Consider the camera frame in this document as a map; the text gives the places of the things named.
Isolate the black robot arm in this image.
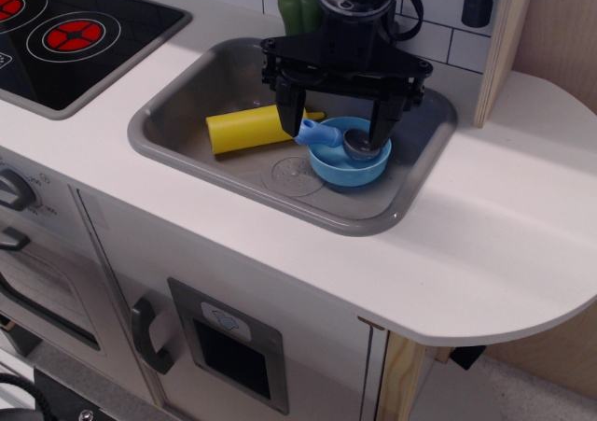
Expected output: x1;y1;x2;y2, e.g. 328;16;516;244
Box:
261;0;433;154

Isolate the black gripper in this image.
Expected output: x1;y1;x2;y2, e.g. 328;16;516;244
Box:
261;0;433;150

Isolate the yellow mustard bottle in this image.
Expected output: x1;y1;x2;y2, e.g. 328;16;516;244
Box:
205;104;326;155

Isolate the wooden side post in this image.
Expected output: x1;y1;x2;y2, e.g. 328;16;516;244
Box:
472;0;530;128

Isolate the blue handled grey spoon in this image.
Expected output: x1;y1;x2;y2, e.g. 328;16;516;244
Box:
294;119;381;161

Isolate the grey ice dispenser panel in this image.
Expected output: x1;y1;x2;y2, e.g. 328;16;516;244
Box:
168;278;289;415

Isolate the green toy bell pepper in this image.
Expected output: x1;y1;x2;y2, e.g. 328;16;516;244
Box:
277;0;323;36

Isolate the black toy faucet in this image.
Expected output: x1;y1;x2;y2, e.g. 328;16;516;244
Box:
461;0;493;28

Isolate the blue plastic bowl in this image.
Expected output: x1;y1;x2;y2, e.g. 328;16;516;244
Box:
308;117;392;187

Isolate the black toy stovetop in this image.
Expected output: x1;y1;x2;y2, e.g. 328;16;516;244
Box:
1;0;191;120

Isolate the grey cabinet door handle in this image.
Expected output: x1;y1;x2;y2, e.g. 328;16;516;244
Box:
130;298;174;375

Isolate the grey toy sink basin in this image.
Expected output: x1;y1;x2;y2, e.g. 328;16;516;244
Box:
127;36;458;237

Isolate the grey oven door handle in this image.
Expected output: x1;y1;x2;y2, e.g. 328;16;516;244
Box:
0;227;31;251

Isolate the grey oven knob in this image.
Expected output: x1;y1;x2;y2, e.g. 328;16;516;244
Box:
1;169;37;211

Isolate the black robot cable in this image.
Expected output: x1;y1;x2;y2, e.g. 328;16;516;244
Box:
389;0;424;44

